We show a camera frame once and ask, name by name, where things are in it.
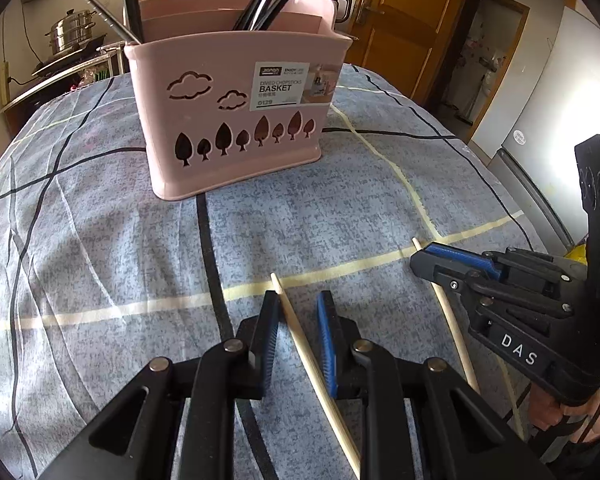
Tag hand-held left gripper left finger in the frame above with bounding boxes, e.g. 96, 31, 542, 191
40, 289, 281, 480

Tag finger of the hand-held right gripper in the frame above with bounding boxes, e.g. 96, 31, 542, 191
409, 250, 574, 318
424, 241, 589, 287

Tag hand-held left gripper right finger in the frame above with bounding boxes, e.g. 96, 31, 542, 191
316, 291, 556, 480

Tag wooden chopstick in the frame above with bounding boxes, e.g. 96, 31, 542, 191
270, 273, 362, 480
411, 236, 482, 395

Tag pink plastic utensil basket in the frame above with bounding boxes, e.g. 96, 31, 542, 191
124, 0, 353, 202

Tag metal chopstick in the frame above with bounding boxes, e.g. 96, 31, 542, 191
71, 0, 142, 40
69, 0, 136, 44

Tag person's right hand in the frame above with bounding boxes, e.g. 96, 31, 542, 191
527, 384, 600, 442

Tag silver refrigerator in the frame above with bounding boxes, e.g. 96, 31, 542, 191
470, 5, 600, 248

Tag wooden door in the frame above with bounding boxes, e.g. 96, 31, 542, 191
352, 0, 473, 106

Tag white electric kettle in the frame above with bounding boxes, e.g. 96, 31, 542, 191
307, 0, 353, 23

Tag metal side rack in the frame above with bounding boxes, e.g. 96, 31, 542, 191
0, 42, 126, 126

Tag black induction cooker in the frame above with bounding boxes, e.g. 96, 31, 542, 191
32, 35, 108, 77

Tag steel steamer pot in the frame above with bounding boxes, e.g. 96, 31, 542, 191
44, 8, 98, 56

